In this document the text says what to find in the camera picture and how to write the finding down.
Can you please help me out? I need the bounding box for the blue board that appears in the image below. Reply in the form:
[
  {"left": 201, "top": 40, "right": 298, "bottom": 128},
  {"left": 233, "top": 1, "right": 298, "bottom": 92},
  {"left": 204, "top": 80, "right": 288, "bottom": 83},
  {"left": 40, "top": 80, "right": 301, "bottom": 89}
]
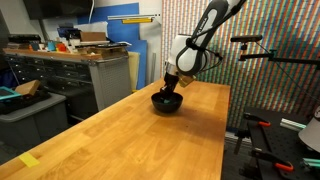
[{"left": 77, "top": 2, "right": 148, "bottom": 91}]

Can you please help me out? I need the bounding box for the multicolour patterned backdrop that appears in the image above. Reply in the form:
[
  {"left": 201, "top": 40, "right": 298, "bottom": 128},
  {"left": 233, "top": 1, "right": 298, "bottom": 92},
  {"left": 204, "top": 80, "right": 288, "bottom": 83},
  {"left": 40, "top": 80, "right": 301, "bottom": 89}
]
[{"left": 161, "top": 0, "right": 320, "bottom": 131}]

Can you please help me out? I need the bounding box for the pale grey cone-shaped object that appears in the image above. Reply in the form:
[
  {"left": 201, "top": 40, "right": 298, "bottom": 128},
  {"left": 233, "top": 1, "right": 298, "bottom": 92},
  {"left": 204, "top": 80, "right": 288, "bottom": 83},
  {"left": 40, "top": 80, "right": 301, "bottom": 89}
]
[{"left": 297, "top": 106, "right": 320, "bottom": 154}]

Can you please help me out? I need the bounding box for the grey drawer cabinet with pegboard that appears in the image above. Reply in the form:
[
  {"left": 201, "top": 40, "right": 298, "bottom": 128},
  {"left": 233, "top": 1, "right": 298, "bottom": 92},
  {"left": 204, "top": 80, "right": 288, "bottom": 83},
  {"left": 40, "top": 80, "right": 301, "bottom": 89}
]
[{"left": 3, "top": 49, "right": 133, "bottom": 122}]

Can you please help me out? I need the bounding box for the black foam case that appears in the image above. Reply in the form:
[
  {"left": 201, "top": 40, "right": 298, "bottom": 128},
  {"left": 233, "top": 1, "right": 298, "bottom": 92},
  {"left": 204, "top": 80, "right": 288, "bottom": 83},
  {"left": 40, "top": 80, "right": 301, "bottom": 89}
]
[{"left": 0, "top": 89, "right": 52, "bottom": 116}]

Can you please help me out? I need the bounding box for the yellowish wrist camera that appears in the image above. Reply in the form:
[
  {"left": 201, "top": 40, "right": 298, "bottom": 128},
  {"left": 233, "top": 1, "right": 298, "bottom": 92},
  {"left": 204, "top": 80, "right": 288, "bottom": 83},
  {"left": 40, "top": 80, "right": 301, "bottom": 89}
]
[{"left": 177, "top": 74, "right": 198, "bottom": 89}]

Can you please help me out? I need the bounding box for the black wall monitor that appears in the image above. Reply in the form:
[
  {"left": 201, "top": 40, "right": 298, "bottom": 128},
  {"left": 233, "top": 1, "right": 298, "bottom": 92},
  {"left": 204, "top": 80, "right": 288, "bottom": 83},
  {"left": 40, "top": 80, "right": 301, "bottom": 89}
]
[{"left": 22, "top": 0, "right": 95, "bottom": 21}]

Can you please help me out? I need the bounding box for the silver aluminium rail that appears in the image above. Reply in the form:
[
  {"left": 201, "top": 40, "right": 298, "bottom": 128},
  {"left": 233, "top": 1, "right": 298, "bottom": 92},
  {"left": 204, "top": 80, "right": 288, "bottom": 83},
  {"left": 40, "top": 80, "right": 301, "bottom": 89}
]
[{"left": 279, "top": 117, "right": 307, "bottom": 132}]

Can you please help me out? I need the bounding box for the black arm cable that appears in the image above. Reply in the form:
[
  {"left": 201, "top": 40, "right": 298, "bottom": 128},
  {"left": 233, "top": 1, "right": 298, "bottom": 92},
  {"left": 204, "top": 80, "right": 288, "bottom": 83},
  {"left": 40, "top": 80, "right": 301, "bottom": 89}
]
[{"left": 185, "top": 37, "right": 225, "bottom": 74}]

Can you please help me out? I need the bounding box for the wooden block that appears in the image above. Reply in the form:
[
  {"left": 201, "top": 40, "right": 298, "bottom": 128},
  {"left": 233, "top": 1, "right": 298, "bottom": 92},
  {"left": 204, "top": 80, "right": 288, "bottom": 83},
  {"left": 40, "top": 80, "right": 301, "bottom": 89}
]
[{"left": 14, "top": 79, "right": 42, "bottom": 97}]

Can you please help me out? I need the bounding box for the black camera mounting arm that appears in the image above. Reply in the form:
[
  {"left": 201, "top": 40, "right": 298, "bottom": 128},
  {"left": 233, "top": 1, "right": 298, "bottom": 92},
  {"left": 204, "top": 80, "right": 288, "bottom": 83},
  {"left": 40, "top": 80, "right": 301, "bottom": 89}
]
[{"left": 237, "top": 42, "right": 320, "bottom": 70}]

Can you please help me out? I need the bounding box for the aluminium extrusion bar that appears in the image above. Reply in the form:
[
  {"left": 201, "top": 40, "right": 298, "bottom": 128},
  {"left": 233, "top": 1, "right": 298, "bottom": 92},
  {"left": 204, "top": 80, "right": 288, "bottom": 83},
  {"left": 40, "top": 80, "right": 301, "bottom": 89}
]
[{"left": 301, "top": 157, "right": 320, "bottom": 169}]

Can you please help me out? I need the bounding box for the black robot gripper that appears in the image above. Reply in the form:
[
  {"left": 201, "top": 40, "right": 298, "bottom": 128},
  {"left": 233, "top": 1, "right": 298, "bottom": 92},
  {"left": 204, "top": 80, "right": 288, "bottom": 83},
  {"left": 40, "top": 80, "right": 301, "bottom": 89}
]
[{"left": 159, "top": 71, "right": 181, "bottom": 102}]

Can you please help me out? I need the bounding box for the beige panel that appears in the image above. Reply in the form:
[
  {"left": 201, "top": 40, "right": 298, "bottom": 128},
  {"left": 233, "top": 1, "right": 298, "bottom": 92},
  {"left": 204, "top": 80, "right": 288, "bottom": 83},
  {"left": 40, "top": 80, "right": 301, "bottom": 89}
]
[{"left": 127, "top": 51, "right": 141, "bottom": 92}]

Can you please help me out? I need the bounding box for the yellow tape strip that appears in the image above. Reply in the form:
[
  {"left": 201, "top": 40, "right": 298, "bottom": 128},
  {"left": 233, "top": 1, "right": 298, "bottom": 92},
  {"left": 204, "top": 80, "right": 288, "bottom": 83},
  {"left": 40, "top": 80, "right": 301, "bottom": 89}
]
[{"left": 18, "top": 152, "right": 41, "bottom": 169}]

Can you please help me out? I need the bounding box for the teal cup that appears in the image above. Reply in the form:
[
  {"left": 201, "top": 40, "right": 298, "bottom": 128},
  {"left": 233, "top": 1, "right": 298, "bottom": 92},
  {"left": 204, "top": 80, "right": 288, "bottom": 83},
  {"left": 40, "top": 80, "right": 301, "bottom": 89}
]
[{"left": 46, "top": 40, "right": 57, "bottom": 52}]

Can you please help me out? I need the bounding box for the yellow spirit level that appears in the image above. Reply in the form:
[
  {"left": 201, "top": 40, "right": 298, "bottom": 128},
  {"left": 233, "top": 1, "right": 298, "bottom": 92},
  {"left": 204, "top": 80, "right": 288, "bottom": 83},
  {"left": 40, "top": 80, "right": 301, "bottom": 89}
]
[{"left": 121, "top": 17, "right": 154, "bottom": 25}]

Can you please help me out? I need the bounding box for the cardboard box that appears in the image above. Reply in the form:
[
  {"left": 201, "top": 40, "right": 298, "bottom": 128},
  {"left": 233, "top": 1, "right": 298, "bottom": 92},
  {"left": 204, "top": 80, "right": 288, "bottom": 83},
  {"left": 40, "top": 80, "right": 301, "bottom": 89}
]
[{"left": 79, "top": 31, "right": 108, "bottom": 43}]

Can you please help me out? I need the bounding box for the black bowl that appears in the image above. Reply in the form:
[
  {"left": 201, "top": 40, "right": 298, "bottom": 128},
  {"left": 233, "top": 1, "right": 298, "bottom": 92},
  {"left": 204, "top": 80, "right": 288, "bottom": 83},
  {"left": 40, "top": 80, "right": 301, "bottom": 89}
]
[{"left": 150, "top": 91, "right": 184, "bottom": 114}]

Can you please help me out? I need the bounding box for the black perforated breadboard table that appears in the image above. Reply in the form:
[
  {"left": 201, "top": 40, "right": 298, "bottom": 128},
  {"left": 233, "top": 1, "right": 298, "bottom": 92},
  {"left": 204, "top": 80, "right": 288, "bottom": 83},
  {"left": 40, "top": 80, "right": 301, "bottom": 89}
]
[{"left": 233, "top": 106, "right": 320, "bottom": 180}]

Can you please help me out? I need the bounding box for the orange handled clamp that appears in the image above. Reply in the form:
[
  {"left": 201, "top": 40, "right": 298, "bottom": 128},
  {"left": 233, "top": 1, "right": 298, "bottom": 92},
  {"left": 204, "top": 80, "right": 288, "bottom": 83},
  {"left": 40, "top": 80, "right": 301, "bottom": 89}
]
[
  {"left": 242, "top": 112, "right": 272, "bottom": 128},
  {"left": 249, "top": 147, "right": 295, "bottom": 173}
]

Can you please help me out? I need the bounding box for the grey plastic storage bin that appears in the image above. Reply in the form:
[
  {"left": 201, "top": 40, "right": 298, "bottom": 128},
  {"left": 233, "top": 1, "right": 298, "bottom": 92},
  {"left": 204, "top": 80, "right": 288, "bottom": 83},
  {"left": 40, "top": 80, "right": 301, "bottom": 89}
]
[{"left": 0, "top": 92, "right": 68, "bottom": 152}]

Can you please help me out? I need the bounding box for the teal frame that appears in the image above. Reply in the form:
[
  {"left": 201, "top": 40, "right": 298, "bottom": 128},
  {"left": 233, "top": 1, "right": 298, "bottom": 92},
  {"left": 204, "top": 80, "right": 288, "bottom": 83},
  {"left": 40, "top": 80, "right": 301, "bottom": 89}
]
[{"left": 0, "top": 85, "right": 22, "bottom": 102}]

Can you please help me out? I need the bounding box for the black stereo camera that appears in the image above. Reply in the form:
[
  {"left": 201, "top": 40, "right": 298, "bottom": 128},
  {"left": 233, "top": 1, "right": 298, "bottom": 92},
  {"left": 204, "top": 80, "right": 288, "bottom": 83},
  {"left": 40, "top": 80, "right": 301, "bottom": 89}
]
[{"left": 230, "top": 34, "right": 264, "bottom": 44}]

